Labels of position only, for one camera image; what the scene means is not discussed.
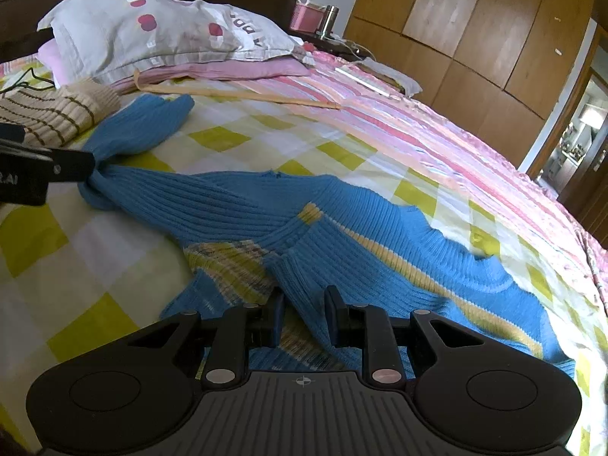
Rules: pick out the wooden wardrobe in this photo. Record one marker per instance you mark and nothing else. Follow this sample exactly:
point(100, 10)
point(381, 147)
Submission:
point(475, 23)

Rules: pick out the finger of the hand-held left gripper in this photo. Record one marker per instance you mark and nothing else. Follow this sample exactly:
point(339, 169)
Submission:
point(71, 165)

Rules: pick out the dark nightstand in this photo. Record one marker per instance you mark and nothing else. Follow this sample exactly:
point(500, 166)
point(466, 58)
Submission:
point(323, 42)

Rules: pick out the blue knit sweater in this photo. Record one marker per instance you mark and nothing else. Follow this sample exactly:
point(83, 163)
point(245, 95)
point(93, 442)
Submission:
point(332, 228)

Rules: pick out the pink striped quilt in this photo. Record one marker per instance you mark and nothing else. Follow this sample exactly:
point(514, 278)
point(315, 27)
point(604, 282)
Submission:
point(427, 123)

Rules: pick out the long wooden stick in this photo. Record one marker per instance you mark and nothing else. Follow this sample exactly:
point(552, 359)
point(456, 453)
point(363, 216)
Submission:
point(247, 96)

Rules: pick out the metal cup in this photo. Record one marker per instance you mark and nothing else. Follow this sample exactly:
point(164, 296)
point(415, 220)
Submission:
point(330, 21)

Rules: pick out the pink pillow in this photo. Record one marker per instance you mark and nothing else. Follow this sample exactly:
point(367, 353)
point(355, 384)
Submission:
point(228, 70)

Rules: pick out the wooden door frame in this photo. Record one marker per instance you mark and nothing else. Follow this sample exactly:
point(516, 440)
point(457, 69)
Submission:
point(546, 128)

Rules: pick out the grey printed pillow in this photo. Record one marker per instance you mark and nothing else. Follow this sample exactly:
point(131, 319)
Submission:
point(156, 28)

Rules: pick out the yellow checked bed sheet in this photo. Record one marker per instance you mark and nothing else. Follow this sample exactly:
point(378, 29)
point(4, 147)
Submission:
point(95, 256)

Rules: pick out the pink storage box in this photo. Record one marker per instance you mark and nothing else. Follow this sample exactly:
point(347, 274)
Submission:
point(306, 18)

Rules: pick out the white folded cloth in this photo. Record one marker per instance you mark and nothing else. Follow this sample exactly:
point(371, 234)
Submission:
point(380, 75)

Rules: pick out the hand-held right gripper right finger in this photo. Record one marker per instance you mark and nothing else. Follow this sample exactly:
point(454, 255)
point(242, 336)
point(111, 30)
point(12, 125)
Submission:
point(332, 316)

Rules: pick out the beige striped knit sweater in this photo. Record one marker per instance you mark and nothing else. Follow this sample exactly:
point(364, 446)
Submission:
point(57, 109)

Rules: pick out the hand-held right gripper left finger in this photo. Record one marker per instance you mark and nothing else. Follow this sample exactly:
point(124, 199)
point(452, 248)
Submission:
point(276, 319)

